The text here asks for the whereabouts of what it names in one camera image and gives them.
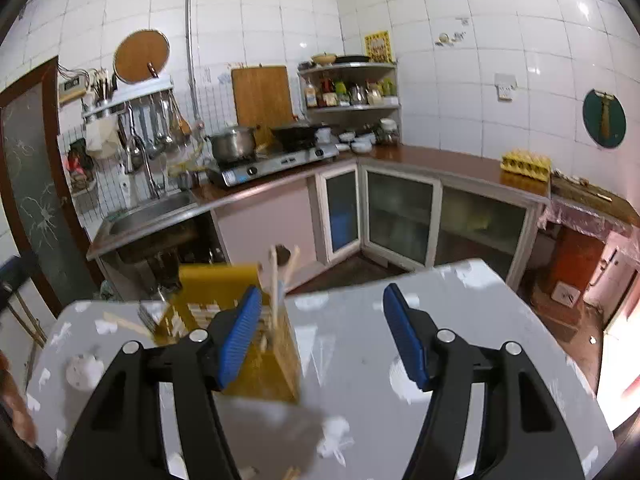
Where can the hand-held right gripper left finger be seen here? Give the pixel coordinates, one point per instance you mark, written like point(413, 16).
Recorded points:
point(240, 340)

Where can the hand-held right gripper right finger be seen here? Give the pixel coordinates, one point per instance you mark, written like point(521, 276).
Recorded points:
point(407, 345)

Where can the yellow plastic utensil holder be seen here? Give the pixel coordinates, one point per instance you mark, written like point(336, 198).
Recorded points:
point(270, 380)

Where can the knife holder with utensils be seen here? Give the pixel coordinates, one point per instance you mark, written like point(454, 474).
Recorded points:
point(104, 87)

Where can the person's left hand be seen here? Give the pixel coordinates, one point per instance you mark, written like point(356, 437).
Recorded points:
point(15, 400)

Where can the grey bear-print tablecloth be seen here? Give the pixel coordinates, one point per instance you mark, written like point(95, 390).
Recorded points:
point(360, 340)

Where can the kitchen counter cabinet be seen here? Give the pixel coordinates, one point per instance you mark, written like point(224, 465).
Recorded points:
point(400, 215)

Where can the steel kitchen sink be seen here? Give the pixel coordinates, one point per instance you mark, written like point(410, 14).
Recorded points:
point(145, 217)

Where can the small steel pot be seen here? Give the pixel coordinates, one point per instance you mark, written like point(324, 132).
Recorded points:
point(188, 177)

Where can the steel gas stove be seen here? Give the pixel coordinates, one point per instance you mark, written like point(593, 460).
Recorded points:
point(270, 164)

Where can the white soap bottle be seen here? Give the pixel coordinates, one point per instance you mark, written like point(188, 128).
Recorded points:
point(128, 187)

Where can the plastic-covered red cabinet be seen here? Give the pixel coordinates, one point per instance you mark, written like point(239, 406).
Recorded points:
point(575, 255)

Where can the steel cooking pot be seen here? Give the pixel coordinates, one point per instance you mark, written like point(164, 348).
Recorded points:
point(231, 145)

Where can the stack of white bowls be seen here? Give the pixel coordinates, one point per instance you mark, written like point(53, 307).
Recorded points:
point(357, 143)

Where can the black wok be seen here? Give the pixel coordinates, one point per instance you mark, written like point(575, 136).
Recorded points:
point(297, 135)

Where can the wooden sticks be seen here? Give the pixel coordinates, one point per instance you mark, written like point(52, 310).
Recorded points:
point(27, 317)

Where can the glass jar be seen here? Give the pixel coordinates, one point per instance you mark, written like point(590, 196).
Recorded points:
point(389, 131)

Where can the yellow egg tray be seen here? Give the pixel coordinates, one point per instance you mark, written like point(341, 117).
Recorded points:
point(525, 164)

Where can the row of hanging ladles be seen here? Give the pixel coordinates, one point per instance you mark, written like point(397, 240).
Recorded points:
point(157, 127)

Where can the thick wooden chopping block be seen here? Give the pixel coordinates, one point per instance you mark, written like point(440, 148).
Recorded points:
point(590, 197)

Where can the blue chair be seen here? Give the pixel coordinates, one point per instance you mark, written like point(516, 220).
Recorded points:
point(15, 272)

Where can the red hanging bag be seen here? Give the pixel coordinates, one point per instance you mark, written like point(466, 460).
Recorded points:
point(80, 165)

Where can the white hanging cloth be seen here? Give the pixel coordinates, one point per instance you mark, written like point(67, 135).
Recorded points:
point(100, 140)

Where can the rectangular wooden cutting board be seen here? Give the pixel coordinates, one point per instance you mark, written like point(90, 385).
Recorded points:
point(262, 96)

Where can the brown frosted-glass door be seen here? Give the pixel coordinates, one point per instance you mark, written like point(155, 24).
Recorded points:
point(35, 185)

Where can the row of condiment bottles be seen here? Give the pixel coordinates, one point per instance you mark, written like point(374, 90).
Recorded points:
point(345, 92)

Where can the steel corner shelf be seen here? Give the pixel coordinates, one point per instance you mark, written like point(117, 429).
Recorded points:
point(350, 67)

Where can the black pan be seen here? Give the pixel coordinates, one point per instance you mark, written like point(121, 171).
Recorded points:
point(351, 59)

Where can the beige ceramic pot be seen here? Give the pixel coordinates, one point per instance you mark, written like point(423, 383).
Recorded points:
point(323, 59)

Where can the round wooden board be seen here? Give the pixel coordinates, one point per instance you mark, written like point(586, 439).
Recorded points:
point(140, 55)

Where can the steel wall utensil rack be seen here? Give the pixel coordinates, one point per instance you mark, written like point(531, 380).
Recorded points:
point(127, 102)

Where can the white wall socket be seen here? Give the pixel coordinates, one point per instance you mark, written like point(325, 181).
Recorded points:
point(505, 86)

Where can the green round wall board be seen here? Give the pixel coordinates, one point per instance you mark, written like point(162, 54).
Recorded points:
point(604, 120)

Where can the yellow wall poster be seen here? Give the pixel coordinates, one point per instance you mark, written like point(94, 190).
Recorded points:
point(378, 46)

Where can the wall electrical box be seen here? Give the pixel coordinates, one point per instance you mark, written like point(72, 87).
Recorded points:
point(71, 89)

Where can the wall hooks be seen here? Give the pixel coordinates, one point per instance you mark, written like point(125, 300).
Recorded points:
point(445, 37)

